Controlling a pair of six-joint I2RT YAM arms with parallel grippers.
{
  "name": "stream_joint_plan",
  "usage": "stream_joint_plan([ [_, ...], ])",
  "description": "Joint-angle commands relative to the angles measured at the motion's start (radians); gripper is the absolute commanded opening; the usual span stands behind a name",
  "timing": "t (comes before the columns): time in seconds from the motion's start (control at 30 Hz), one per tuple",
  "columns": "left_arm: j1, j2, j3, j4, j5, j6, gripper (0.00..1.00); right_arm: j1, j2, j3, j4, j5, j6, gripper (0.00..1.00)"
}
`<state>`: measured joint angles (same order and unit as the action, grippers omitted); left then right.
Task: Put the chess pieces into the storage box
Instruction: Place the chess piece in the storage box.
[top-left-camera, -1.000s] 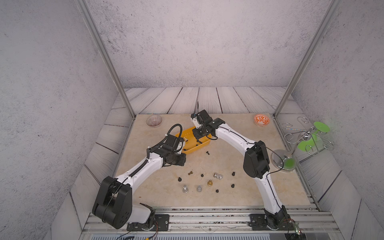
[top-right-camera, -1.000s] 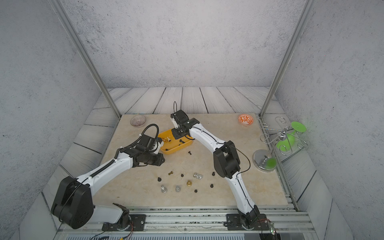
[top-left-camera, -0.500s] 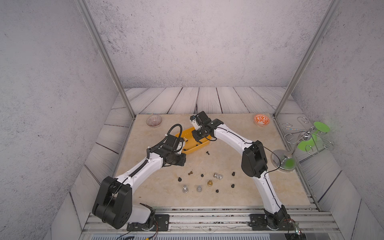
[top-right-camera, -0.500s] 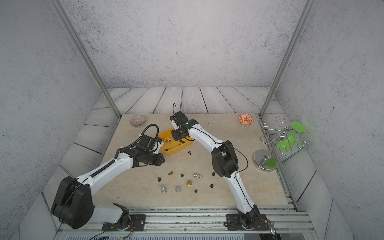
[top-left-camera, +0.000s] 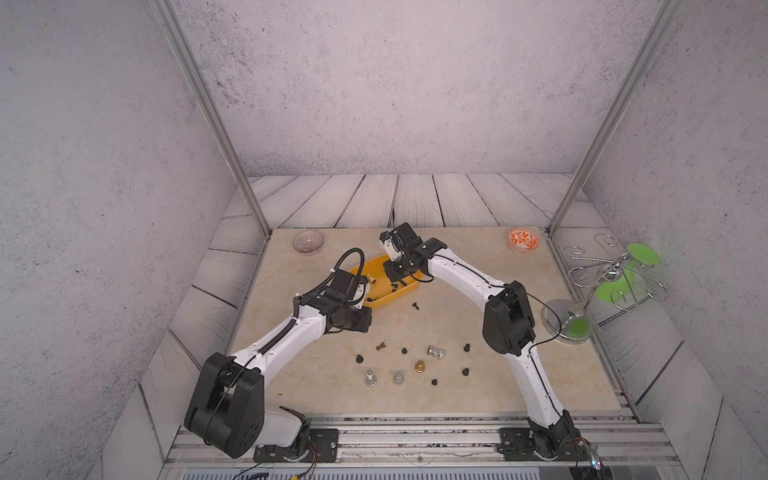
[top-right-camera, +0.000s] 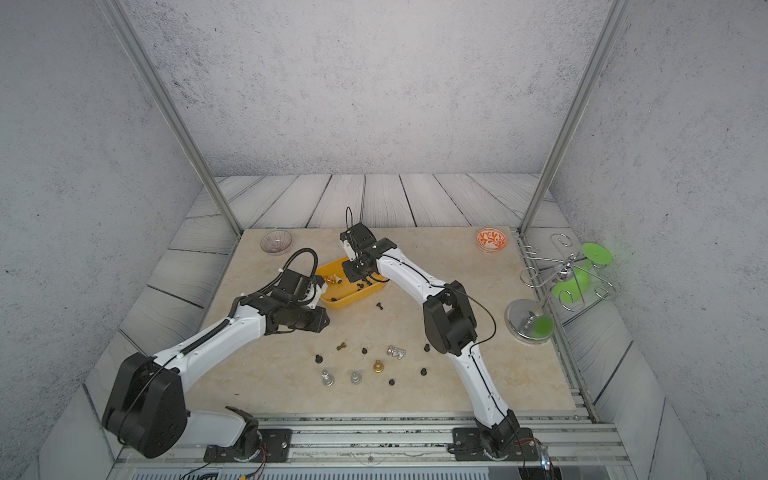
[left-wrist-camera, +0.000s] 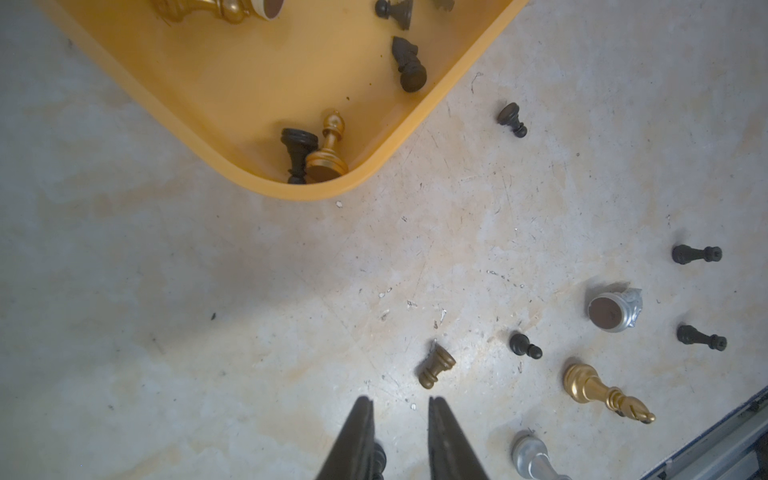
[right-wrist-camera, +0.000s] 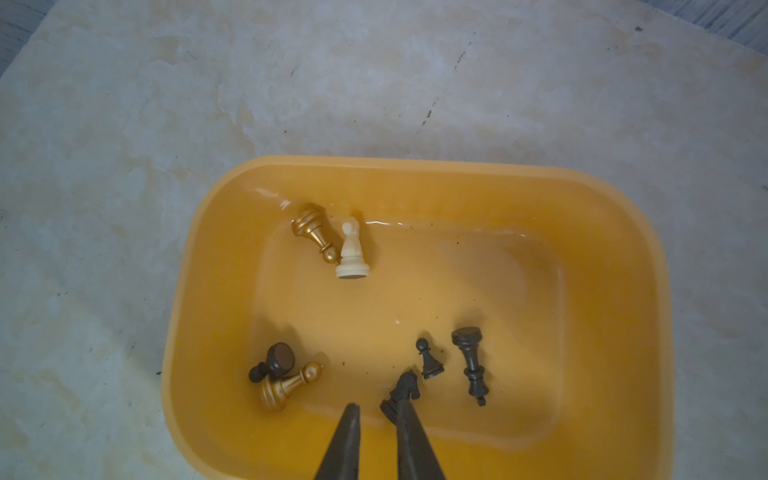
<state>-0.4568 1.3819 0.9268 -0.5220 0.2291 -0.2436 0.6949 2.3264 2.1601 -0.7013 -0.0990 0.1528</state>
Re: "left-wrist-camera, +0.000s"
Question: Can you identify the black chess knight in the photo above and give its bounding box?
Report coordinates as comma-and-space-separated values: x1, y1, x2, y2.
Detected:
391, 36, 427, 93

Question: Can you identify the gold chess pawn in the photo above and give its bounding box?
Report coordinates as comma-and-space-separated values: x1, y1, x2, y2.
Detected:
151, 0, 254, 24

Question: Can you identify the yellow plastic storage box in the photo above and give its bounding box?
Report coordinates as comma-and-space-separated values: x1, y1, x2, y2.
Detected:
41, 1, 523, 201

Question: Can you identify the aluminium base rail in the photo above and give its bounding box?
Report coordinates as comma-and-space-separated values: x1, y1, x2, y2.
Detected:
644, 389, 767, 479

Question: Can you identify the bronze chess pawn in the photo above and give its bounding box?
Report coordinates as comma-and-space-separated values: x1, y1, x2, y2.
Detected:
417, 343, 456, 389

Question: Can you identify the small black chess piece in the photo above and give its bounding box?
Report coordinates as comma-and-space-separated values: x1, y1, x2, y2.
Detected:
374, 0, 413, 31

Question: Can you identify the cream white chess pawn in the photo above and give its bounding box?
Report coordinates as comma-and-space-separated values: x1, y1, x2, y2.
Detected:
251, 0, 284, 21

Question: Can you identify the gold chess bishop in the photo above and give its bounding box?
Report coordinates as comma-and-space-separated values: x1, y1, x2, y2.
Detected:
306, 111, 349, 182

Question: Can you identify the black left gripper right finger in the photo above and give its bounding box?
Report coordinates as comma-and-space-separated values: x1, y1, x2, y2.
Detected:
428, 397, 489, 480

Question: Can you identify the gold chess piece front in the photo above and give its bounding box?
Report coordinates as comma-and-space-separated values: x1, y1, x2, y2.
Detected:
563, 363, 656, 424

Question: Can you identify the black chess pawn mid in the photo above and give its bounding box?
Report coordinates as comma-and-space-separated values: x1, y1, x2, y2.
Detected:
496, 102, 528, 138

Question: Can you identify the silver chess piece middle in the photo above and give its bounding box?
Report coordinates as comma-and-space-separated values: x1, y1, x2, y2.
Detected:
512, 434, 570, 480

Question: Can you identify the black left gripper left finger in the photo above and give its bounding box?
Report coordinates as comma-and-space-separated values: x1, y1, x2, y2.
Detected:
316, 396, 375, 480

